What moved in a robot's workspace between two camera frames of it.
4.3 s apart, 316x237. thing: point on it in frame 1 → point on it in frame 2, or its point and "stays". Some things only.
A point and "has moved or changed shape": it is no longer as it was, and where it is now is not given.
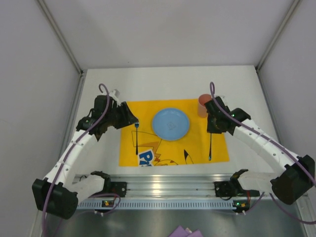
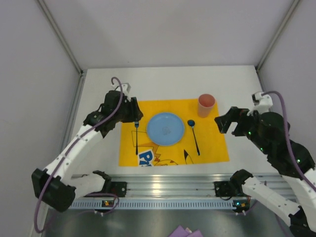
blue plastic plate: [170, 124] has moved or changed shape
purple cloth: [179, 231] stays
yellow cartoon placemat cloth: [140, 145] stays
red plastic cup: [202, 109] stays
